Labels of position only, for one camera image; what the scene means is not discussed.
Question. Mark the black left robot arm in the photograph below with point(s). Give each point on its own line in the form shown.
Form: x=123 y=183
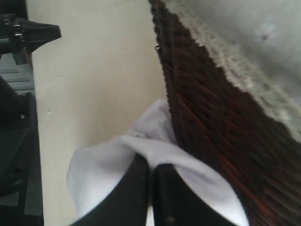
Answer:
x=21 y=201

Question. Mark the dark brown wicker basket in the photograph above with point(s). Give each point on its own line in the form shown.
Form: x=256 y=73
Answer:
x=226 y=128

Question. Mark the cream lace basket liner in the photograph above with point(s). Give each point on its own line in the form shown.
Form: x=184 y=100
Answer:
x=258 y=44

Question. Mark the white shirt garment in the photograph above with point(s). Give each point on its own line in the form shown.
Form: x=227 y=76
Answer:
x=95 y=171

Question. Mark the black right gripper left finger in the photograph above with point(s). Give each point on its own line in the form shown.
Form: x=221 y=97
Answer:
x=127 y=203

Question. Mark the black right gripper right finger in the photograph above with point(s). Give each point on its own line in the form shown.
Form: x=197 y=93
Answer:
x=174 y=204

